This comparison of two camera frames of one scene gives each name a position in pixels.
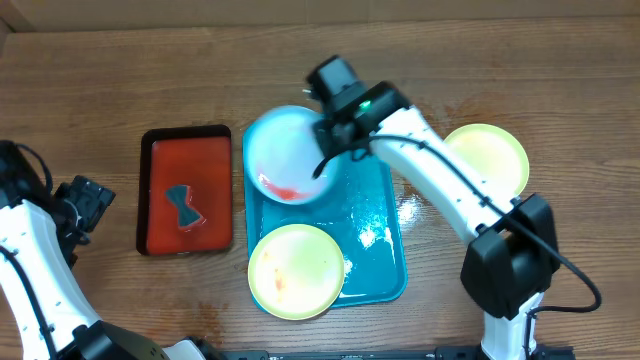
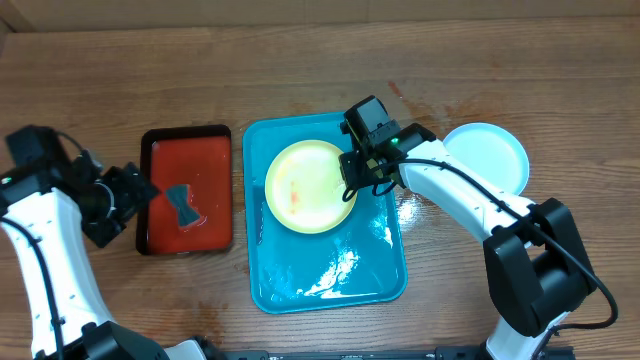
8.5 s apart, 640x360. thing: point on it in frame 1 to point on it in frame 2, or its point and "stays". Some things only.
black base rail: x=443 y=353 stays
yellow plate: x=296 y=272 to x=304 y=187
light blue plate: x=282 y=154 to x=492 y=152
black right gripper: x=331 y=138 to x=350 y=170
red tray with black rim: x=197 y=156 stays
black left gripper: x=91 y=197 to x=134 y=190
